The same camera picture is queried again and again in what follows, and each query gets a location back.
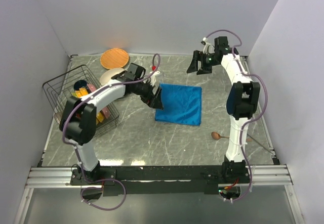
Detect dark blue bowl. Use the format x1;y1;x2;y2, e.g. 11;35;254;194
73;80;87;91

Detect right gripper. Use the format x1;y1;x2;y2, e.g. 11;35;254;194
186;51;219;76

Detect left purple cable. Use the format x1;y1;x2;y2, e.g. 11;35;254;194
62;53;161;211

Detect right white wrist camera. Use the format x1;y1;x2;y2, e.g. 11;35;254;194
201;37;215;55

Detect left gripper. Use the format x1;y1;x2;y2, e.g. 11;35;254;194
133;79;164;110

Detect orange woven round mat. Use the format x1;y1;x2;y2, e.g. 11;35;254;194
100;48;129;70

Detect brown wooden plate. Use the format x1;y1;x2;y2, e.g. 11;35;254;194
54;112;63;124

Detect black wire dish rack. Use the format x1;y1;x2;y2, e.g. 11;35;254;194
43;65;119;136

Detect wooden spoon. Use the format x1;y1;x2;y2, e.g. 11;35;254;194
211;131;229;140

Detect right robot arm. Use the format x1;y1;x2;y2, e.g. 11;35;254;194
187;36;261;183

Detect yellow plate in rack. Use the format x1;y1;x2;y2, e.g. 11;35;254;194
71;87;104;124

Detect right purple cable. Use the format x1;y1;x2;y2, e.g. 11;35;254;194
202;29;268;203

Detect purple cable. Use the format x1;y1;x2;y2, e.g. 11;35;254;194
202;29;268;203
62;53;161;211

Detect aluminium rail frame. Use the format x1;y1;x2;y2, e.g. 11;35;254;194
14;165;305;223

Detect blue cloth napkin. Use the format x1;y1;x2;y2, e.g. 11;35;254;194
154;83;202;126

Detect cream divided plate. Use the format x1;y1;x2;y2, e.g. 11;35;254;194
99;68;125;87

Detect metal fork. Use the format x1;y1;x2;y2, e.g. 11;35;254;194
247;134;274;156

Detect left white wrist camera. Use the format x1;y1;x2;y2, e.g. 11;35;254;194
147;66;162;86

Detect pink plate in rack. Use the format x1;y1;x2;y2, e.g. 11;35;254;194
87;83;110;119

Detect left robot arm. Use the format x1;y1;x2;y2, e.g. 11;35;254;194
60;63;164;185

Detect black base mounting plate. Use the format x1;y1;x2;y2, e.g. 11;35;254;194
70;165;250;196

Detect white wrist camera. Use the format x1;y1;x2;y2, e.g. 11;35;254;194
147;66;162;86
201;37;215;55

